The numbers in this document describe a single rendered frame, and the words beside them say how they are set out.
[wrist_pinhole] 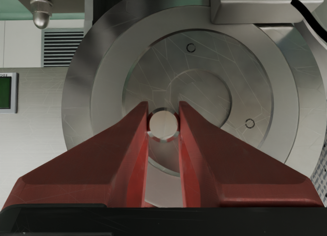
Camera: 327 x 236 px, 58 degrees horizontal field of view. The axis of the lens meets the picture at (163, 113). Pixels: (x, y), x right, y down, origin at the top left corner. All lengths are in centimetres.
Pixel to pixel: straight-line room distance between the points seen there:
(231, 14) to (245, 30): 2
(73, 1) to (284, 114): 45
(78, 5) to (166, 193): 45
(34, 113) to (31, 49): 271
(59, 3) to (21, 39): 275
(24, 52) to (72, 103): 309
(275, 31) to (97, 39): 10
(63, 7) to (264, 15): 46
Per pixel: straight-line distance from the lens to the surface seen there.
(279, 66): 18
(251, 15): 17
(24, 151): 55
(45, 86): 54
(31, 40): 326
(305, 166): 18
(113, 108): 16
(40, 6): 56
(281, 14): 17
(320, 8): 21
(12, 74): 56
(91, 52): 17
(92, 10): 19
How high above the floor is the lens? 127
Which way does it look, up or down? 5 degrees down
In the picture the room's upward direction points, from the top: 179 degrees clockwise
